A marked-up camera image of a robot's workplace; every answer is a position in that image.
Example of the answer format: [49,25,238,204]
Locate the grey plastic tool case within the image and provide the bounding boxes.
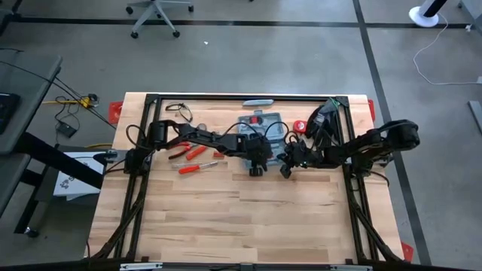
[236,109,288,171]

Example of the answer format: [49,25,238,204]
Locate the grey utility knife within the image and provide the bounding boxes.
[242,99,275,107]

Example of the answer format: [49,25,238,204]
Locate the red handled bit driver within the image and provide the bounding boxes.
[178,160,220,175]

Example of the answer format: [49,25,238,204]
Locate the red handled pliers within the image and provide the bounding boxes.
[167,141,194,160]

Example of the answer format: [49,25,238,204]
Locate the black work glove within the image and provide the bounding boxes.
[305,106,327,140]
[319,107,340,150]

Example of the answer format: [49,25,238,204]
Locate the black safety glasses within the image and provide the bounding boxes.
[164,102,194,123]

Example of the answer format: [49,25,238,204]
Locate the grey office chair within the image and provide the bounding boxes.
[125,0,195,40]

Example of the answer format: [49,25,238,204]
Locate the grey metal floor foot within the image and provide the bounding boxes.
[468,99,482,133]

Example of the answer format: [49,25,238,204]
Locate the white round floor stand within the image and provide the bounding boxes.
[408,0,449,29]

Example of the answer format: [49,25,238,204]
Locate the black power adapter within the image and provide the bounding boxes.
[55,121,79,139]

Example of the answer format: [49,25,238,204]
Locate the black desk support beam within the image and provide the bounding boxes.
[14,131,105,190]

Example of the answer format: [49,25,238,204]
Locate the black desk caster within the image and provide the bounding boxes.
[23,224,41,239]

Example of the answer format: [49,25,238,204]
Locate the grey desk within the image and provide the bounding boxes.
[0,153,32,218]
[0,48,63,156]

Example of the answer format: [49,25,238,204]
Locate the black keyboard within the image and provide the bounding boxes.
[0,93,22,136]

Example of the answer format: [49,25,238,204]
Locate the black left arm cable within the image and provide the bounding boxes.
[221,121,261,139]

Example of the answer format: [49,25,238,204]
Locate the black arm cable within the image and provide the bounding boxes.
[262,120,291,142]
[221,121,261,139]

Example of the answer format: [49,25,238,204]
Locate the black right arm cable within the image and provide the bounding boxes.
[262,120,291,142]

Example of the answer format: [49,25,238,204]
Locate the black aluminium table frame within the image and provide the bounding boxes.
[84,93,407,264]

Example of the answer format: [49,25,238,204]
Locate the silver metal bracket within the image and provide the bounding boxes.
[119,262,163,271]
[329,264,374,271]

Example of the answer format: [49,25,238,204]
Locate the white floor cable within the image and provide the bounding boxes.
[412,13,482,87]

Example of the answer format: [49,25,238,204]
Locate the yellow cable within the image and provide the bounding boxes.
[41,93,99,110]

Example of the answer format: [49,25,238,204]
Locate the long black floor cable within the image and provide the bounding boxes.
[0,59,117,129]

